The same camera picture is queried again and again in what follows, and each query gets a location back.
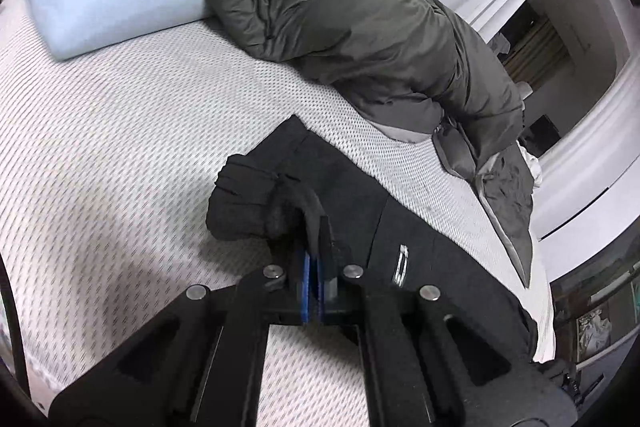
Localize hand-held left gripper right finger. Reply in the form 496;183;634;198
312;214;578;427

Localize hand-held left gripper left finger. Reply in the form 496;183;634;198
47;251;313;427

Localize black pants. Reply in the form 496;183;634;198
206;114;541;364

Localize dark grey duvet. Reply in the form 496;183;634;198
186;0;543;288

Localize black cable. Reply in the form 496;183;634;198
0;252;28;385

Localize white mesh mattress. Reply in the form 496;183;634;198
0;0;556;427

